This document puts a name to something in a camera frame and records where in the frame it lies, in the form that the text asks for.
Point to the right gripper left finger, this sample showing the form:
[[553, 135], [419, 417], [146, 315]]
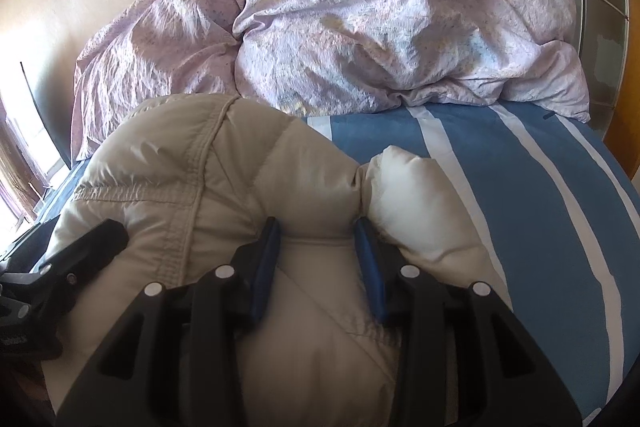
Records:
[[170, 360]]

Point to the blue white striped bedsheet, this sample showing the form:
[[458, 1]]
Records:
[[533, 202]]

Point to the pink floral duvet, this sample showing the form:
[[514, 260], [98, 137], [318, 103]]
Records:
[[313, 58]]

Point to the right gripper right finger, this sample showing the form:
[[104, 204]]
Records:
[[463, 352]]

